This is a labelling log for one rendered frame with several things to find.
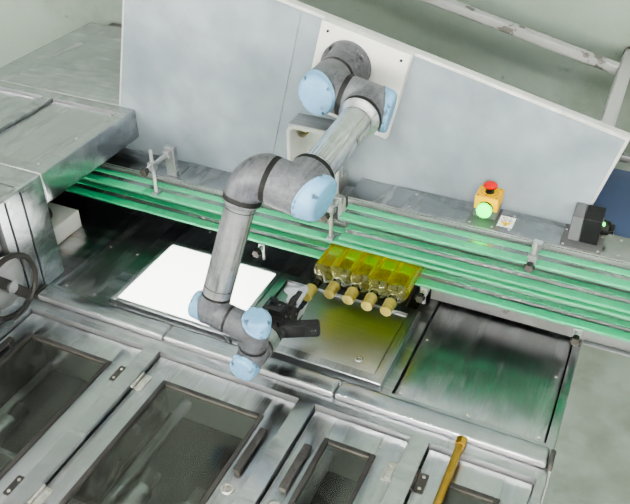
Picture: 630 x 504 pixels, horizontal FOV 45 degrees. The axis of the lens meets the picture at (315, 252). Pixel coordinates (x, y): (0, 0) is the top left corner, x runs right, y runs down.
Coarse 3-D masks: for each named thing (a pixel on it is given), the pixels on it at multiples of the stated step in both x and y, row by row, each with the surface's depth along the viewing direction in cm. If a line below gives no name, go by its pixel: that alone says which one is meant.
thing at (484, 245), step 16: (352, 208) 231; (368, 208) 231; (368, 224) 224; (384, 224) 224; (400, 224) 225; (416, 224) 224; (432, 224) 224; (432, 240) 218; (448, 240) 217; (464, 240) 218; (480, 240) 218; (496, 240) 217; (496, 256) 212; (512, 256) 211; (544, 256) 211; (560, 256) 211; (560, 272) 206; (576, 272) 205; (592, 272) 205; (608, 272) 205; (624, 272) 205; (624, 288) 200
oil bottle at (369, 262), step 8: (368, 256) 230; (376, 256) 230; (360, 264) 226; (368, 264) 226; (376, 264) 227; (352, 272) 224; (360, 272) 223; (368, 272) 223; (352, 280) 222; (360, 280) 221; (368, 280) 222
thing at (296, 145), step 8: (288, 128) 233; (296, 128) 232; (304, 128) 231; (312, 128) 230; (288, 136) 235; (296, 136) 239; (312, 136) 240; (320, 136) 239; (288, 144) 236; (296, 144) 240; (304, 144) 243; (312, 144) 241; (288, 152) 238; (296, 152) 242; (304, 152) 244; (336, 176) 235; (336, 192) 239
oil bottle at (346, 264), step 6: (348, 252) 231; (354, 252) 231; (360, 252) 231; (342, 258) 228; (348, 258) 228; (354, 258) 228; (360, 258) 230; (336, 264) 226; (342, 264) 226; (348, 264) 226; (354, 264) 226; (336, 270) 224; (342, 270) 224; (348, 270) 224; (336, 276) 224; (342, 276) 223; (348, 276) 224; (348, 282) 225
